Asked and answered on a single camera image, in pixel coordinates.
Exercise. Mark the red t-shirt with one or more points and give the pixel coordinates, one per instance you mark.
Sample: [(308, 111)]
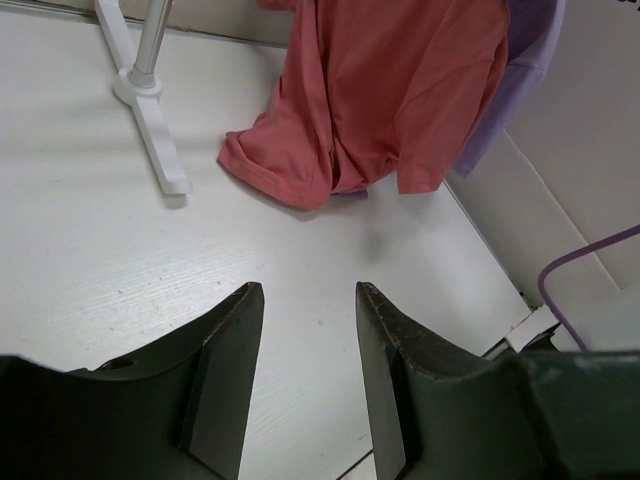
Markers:
[(286, 154)]

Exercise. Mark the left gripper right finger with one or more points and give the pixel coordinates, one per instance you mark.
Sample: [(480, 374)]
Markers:
[(437, 411)]

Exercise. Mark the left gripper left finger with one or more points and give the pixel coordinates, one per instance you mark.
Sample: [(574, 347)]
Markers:
[(176, 408)]

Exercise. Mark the white clothes rack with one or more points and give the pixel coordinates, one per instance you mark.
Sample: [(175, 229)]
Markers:
[(138, 86)]

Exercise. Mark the purple t-shirt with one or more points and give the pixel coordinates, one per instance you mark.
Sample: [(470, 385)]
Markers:
[(515, 90)]

